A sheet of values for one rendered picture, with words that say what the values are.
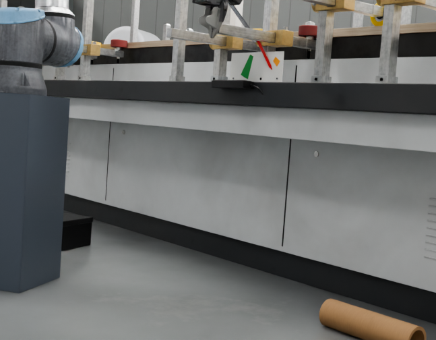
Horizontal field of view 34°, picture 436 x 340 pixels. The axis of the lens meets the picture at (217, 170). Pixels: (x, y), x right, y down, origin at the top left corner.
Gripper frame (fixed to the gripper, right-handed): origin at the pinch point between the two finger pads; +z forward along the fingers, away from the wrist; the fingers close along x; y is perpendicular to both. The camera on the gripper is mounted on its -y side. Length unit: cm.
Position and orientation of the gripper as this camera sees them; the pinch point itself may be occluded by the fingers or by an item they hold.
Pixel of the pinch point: (214, 34)
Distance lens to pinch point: 225.7
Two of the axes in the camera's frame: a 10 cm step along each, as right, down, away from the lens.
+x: 6.3, 1.0, -7.7
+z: -0.9, 9.9, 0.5
